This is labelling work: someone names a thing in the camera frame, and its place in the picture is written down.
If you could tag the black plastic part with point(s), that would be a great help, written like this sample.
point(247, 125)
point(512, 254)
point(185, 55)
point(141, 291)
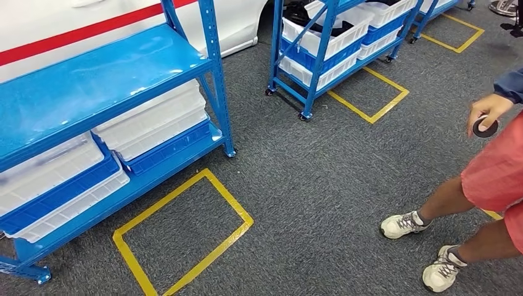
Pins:
point(339, 28)

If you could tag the blue metal shelf rack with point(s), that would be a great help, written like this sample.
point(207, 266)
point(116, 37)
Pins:
point(81, 81)
point(318, 61)
point(437, 12)

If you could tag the red barrier belt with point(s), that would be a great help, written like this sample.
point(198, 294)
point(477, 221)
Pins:
point(81, 34)

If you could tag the person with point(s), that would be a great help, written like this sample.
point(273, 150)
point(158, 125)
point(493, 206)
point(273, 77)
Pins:
point(494, 175)

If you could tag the white car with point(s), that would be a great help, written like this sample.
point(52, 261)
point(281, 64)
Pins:
point(41, 20)

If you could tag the black round handheld controller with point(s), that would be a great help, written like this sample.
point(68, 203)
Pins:
point(486, 131)

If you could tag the person's right hand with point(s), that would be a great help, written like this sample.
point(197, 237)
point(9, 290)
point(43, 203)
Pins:
point(488, 106)

